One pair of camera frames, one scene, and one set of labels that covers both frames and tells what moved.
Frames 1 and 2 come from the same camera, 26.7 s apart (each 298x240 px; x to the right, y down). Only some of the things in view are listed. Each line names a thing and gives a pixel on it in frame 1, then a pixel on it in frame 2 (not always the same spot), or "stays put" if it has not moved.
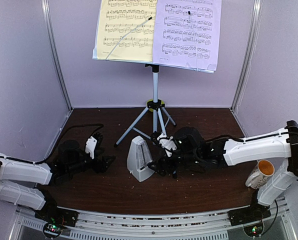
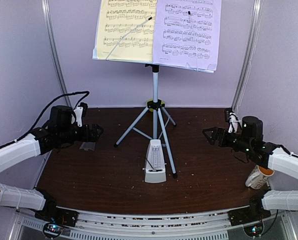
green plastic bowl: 151,100 stays put
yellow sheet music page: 117,17 stays put
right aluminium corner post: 256,19 stays put
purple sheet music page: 173,45 stays put
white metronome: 138,158 to 154,169
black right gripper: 159,164 to 216,134
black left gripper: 102,166 to 93,136
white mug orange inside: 263,170 stays put
